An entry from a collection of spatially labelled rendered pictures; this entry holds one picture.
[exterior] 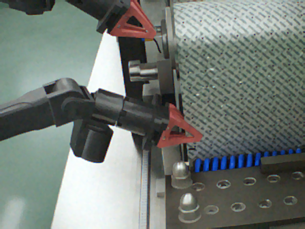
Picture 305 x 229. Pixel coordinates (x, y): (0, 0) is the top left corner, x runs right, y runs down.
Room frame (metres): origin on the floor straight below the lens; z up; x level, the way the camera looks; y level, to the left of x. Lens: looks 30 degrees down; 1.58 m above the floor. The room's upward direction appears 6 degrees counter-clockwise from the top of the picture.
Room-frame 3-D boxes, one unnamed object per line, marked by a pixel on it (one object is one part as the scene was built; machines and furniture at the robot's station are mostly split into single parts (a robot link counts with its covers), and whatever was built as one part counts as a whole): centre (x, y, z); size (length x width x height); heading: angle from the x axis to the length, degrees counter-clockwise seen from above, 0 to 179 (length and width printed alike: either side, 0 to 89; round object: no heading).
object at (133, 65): (0.94, 0.08, 1.18); 0.04 x 0.02 x 0.04; 179
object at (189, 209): (0.68, 0.00, 1.05); 0.04 x 0.04 x 0.04
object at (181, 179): (0.78, 0.01, 1.05); 0.04 x 0.04 x 0.04
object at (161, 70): (0.94, 0.04, 1.05); 0.06 x 0.05 x 0.31; 89
